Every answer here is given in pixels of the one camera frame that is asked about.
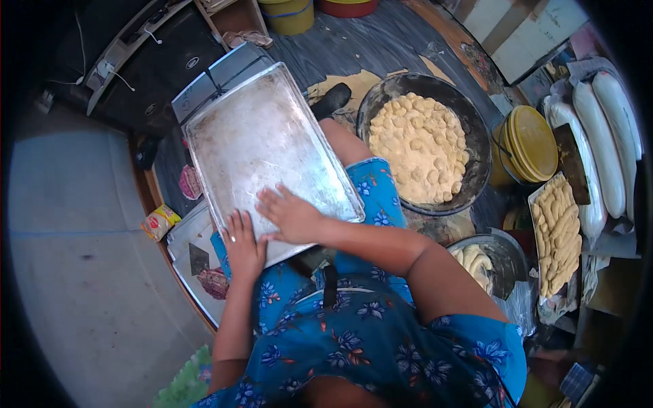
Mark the person's right thumb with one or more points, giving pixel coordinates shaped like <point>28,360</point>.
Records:
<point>273,236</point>

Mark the green foam mat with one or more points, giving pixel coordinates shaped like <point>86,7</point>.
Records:
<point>186,382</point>

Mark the grey metal box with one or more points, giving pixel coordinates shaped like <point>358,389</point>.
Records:
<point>224,76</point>

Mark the person's body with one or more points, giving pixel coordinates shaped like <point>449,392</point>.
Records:
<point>367,347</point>

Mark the tray of dough sticks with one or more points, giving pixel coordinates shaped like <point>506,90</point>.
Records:
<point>558,239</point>

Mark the person's right middle finger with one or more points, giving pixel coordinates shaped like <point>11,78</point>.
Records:
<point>270,196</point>

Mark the floured metal baking tray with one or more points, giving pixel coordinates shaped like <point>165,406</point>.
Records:
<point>255,143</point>

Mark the person's left middle finger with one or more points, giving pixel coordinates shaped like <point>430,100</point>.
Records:
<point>240,223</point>

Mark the wooden shelf with sandals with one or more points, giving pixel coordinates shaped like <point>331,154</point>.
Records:
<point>240,23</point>

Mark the dark flat scraper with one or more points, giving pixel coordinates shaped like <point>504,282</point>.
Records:
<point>571,163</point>

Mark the person's right hand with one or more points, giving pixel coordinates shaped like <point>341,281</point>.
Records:
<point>295,218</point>

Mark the person's right index finger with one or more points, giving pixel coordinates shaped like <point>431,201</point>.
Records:
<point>265,208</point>

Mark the person's left hand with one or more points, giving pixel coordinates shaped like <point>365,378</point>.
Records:
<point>244,252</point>

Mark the brown cardboard sheet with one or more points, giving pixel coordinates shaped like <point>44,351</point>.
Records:
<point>359,84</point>

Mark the small metal bowl with dough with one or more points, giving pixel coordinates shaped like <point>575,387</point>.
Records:
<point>502,257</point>

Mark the long white plastic bag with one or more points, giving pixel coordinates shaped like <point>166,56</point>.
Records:
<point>586,204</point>
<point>620,115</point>
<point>602,148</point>

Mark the red plastic tub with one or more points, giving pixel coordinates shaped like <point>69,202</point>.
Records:
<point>349,7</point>

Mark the large dark metal basin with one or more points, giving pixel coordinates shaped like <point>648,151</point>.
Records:
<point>474,153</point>

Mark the person's left little finger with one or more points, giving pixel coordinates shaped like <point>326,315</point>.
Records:
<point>225,236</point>

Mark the person's left ring finger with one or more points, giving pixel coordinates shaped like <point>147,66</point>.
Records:
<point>232,226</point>

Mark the white cupboard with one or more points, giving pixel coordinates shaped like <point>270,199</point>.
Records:
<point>520,35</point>

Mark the person's left thumb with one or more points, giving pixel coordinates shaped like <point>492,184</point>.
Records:
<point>262,248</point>

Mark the pile of dough balls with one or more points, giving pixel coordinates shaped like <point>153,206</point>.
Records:
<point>418,148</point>

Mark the person's right ring finger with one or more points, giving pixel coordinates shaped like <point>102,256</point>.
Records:
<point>283,188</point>

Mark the pink crumpled cloth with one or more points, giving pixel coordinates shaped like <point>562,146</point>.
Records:
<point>214,283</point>
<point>190,182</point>

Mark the person's left index finger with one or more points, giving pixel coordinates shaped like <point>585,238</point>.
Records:
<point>250,226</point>

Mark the yellow plastic bucket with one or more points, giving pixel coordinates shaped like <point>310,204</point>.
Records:
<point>288,15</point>

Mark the yellow snack packet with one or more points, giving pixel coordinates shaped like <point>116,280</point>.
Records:
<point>160,222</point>

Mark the yellow bucket with lids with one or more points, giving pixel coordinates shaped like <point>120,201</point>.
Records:
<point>530,145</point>

